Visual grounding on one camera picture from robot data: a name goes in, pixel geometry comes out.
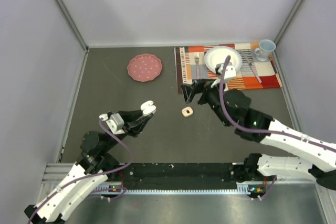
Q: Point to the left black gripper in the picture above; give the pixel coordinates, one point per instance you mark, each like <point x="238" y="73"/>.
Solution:
<point x="133" y="126"/>

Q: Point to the pink handled knife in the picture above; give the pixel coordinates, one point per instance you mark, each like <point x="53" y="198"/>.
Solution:
<point x="252" y="68"/>

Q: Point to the patchwork colourful placemat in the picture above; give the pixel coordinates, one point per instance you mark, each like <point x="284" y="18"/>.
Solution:
<point x="245" y="79"/>

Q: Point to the pink handled fork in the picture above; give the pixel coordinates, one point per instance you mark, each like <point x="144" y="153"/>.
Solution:
<point x="196" y="59"/>

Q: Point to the white earbud charging case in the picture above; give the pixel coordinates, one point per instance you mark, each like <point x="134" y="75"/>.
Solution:
<point x="187" y="111"/>

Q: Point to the pink polka dot plate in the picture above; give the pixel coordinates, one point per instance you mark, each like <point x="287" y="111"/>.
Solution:
<point x="144" y="67"/>

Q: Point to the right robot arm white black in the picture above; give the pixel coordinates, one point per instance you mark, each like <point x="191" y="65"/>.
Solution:
<point x="311" y="158"/>

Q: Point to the light blue mug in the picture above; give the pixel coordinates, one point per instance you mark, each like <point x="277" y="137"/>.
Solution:
<point x="265" y="49"/>

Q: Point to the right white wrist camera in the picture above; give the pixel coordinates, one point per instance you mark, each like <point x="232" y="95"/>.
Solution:
<point x="227" y="73"/>

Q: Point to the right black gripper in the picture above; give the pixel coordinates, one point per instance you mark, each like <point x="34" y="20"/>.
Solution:
<point x="202" y="86"/>

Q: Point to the grey slotted cable duct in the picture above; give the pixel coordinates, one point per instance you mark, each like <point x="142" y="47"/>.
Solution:
<point x="239" y="189"/>

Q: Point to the white paper plate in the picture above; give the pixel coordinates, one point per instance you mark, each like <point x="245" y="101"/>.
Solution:
<point x="218" y="54"/>

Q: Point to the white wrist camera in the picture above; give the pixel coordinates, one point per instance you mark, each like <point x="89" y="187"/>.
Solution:
<point x="114" y="121"/>
<point x="227" y="73"/>

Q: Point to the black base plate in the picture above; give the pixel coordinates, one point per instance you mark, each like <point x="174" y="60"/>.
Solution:
<point x="184" y="176"/>

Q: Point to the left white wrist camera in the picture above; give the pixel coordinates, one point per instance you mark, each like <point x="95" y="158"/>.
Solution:
<point x="114" y="121"/>

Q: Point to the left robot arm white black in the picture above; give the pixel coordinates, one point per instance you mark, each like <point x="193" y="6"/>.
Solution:
<point x="94" y="166"/>

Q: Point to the aluminium frame rail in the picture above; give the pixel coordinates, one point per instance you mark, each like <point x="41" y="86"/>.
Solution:
<point x="55" y="172"/>

